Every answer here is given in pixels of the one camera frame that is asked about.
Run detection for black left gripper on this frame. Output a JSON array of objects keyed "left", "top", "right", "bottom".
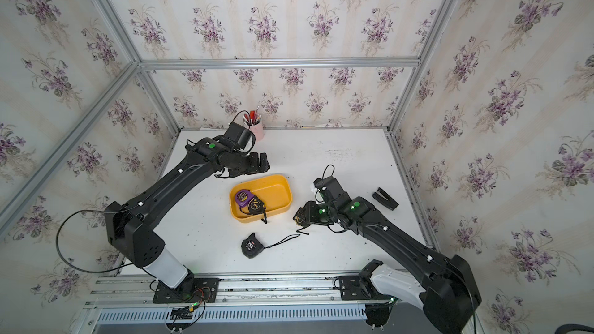
[{"left": 229, "top": 149, "right": 273, "bottom": 179}]

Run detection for black yellow tape measure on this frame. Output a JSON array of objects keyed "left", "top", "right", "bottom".
[
  {"left": 293, "top": 207, "right": 311, "bottom": 235},
  {"left": 247, "top": 196, "right": 268, "bottom": 224}
]

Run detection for purple tape measure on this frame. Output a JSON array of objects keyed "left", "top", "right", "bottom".
[{"left": 234, "top": 189, "right": 255, "bottom": 209}]

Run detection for yellow plastic storage box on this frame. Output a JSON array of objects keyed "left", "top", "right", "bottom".
[{"left": 229, "top": 174, "right": 293, "bottom": 224}]

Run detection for black tape measure with strap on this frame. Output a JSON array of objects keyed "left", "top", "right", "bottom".
[{"left": 241, "top": 233, "right": 300, "bottom": 259}]

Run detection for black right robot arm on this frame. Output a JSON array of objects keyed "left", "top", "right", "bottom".
[{"left": 293, "top": 176, "right": 482, "bottom": 333}]

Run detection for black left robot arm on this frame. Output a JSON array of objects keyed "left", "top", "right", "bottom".
[{"left": 101, "top": 122, "right": 270, "bottom": 300}]

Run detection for pink pen holder cup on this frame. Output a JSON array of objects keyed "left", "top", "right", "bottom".
[{"left": 250, "top": 122, "right": 265, "bottom": 142}]

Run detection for red pens in cup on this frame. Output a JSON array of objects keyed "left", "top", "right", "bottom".
[{"left": 243, "top": 109, "right": 261, "bottom": 127}]

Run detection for black stapler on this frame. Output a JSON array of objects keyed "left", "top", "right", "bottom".
[{"left": 372, "top": 187, "right": 399, "bottom": 210}]

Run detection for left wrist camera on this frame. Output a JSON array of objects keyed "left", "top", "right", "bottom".
[{"left": 224, "top": 122, "right": 256, "bottom": 150}]

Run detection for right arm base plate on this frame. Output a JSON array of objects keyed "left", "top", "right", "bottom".
[{"left": 334, "top": 260, "right": 397, "bottom": 302}]

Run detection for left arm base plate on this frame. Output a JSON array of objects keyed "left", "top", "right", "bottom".
[{"left": 152, "top": 278, "right": 221, "bottom": 304}]

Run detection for aluminium rail frame front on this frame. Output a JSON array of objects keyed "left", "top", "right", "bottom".
[{"left": 71, "top": 272, "right": 424, "bottom": 333}]

